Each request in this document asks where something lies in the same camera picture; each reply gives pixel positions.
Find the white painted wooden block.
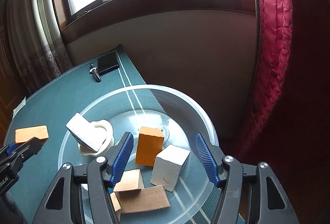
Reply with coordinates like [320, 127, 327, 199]
[151, 145, 190, 192]

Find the white power adapter plug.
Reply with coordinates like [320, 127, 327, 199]
[66, 113, 104, 151]

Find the black smartphone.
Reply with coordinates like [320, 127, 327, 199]
[97, 51, 119, 75]

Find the light wooden block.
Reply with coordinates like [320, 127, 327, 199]
[115, 185, 170, 213]

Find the green mat table cover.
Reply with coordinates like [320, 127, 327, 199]
[3, 44, 246, 224]

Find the black wristwatch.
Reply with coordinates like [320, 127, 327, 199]
[90, 63, 101, 82]

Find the plain wooden cube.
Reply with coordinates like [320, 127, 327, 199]
[113, 169, 144, 192]

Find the small white ceramic dish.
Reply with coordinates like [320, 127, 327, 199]
[78, 120, 115, 158]

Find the clear glass bowl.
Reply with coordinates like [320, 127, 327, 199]
[58, 84, 219, 224]

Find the brown wooden wedge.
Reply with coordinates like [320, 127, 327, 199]
[15, 125, 49, 144]

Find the orange wooden block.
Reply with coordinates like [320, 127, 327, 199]
[135, 126, 164, 166]

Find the patterned beige curtain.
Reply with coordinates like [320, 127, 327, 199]
[5, 0, 73, 94]

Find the red quilted curtain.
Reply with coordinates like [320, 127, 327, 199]
[237, 0, 293, 157]

